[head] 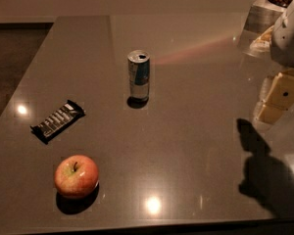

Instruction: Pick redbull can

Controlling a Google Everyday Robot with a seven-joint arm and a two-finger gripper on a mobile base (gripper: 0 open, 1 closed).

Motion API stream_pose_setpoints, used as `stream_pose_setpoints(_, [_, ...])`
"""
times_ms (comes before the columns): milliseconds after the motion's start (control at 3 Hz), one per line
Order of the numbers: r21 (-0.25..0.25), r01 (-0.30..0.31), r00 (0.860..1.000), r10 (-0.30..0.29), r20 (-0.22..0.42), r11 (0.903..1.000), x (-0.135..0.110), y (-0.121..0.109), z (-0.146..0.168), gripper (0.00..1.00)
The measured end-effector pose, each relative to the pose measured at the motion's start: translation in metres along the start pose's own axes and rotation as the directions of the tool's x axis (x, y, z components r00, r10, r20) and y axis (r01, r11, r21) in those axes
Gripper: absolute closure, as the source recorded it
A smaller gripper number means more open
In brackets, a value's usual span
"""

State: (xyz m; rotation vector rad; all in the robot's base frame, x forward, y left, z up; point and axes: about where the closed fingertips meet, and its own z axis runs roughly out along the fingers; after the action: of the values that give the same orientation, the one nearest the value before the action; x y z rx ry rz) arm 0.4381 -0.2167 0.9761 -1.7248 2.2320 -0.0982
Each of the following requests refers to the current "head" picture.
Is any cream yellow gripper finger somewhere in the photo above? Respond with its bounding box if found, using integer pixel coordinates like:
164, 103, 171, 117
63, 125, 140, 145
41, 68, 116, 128
254, 69, 294, 125

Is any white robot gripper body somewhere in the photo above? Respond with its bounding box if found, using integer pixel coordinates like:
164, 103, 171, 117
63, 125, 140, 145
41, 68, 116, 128
270, 0, 294, 68

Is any silver blue redbull can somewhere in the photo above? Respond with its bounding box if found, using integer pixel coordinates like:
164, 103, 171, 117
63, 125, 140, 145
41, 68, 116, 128
127, 50, 150, 102

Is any red yellow apple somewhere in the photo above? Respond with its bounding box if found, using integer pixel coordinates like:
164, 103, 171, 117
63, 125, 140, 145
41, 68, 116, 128
54, 155, 99, 199

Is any silver metal container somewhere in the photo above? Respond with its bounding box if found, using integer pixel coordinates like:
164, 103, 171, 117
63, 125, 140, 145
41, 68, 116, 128
244, 0, 285, 33

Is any black candy bar wrapper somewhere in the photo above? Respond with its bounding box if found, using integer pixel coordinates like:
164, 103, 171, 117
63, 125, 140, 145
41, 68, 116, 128
30, 100, 85, 144

